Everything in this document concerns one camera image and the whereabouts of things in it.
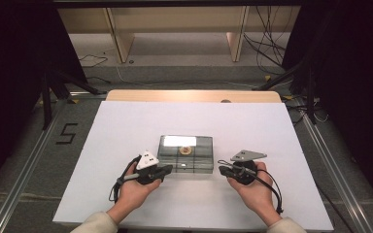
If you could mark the person's right hand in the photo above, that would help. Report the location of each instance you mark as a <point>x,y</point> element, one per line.
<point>257,197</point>

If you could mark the person's left hand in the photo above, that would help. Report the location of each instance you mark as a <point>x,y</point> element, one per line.
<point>132,194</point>

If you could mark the light wooden table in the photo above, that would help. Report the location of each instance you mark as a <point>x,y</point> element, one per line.
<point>175,96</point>

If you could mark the black tripod stand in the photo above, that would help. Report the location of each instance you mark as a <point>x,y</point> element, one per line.
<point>50,87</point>
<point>307,81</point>

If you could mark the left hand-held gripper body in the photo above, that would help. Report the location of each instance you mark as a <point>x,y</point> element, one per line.
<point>147,171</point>

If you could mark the clear grey compartment box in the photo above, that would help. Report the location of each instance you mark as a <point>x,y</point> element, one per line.
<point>200,158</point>

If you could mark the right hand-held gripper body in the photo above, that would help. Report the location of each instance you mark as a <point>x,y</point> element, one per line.
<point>247,155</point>

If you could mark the dark curtain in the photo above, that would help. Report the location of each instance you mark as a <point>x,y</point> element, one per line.
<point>356,81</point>
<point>9,64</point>

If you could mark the aluminium floor rail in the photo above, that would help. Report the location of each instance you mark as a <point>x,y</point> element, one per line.
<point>333,171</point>
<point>22,181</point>

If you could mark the beige wooden shelf unit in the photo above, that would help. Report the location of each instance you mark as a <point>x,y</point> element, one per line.
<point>175,19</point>

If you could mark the round gold badge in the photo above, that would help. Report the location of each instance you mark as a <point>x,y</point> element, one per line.
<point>186,150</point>

